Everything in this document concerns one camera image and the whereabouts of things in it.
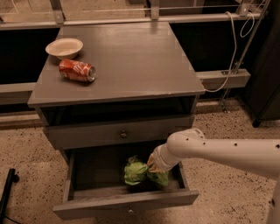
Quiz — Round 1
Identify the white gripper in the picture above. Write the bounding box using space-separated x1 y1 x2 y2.
147 144 175 173

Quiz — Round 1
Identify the green rice chip bag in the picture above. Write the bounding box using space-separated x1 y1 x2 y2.
124 155 169 186

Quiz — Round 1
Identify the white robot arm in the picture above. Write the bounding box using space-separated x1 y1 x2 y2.
148 129 280 224

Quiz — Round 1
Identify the closed grey top drawer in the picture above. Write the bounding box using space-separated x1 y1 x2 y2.
44 115 194 150

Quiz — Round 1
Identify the open grey drawer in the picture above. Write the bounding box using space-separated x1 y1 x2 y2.
53 141 199 220

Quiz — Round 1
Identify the grey wooden drawer cabinet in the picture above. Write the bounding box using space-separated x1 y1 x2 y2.
27 21 206 152

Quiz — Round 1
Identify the red soda can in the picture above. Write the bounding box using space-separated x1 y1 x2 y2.
59 59 95 82

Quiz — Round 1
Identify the dark cabinet at right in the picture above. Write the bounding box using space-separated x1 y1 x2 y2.
241 0 280 128

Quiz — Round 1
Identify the black bar on floor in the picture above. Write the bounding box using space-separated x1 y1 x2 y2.
0 168 19 224

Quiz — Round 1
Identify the white bowl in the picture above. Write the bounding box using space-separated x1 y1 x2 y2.
45 38 83 60

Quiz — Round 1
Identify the metal railing frame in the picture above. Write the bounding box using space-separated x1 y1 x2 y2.
0 0 271 30

